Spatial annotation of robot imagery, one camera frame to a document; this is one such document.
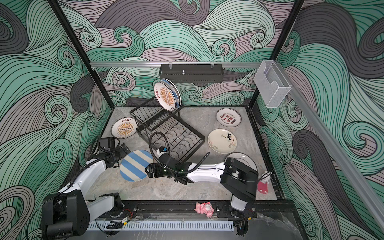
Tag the orange sunburst plate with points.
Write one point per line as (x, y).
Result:
(165, 96)
(124, 128)

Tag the blue striped plate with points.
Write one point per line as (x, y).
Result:
(133, 165)
(174, 91)

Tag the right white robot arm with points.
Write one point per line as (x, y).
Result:
(236, 177)

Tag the aluminium rail wall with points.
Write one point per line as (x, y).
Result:
(365, 191)
(138, 64)

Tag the pink plush toy centre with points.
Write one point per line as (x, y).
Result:
(205, 209)

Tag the aluminium rail back wall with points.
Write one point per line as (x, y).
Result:
(138, 64)

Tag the black rimmed white plate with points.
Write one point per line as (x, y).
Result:
(245, 159)

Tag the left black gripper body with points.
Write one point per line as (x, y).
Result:
(120, 153)

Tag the aluminium rail right wall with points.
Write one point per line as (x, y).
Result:
(365, 191)

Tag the white rabbit pink stand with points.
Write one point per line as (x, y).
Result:
(263, 182)

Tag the black wire dish rack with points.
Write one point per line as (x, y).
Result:
(183, 139)

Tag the clear acrylic wall holder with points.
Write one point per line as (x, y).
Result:
(272, 82)

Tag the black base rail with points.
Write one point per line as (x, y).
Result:
(222, 208)

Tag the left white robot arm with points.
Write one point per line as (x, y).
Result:
(67, 214)

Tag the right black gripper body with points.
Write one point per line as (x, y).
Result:
(159, 171)

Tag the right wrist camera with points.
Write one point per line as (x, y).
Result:
(161, 151)

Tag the red patterned white plate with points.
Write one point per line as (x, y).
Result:
(228, 117)

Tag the white slotted cable duct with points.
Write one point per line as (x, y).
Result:
(183, 225)

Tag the black perforated wall shelf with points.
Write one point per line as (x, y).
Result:
(192, 73)

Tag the cream cartoon plate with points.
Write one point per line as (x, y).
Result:
(222, 141)

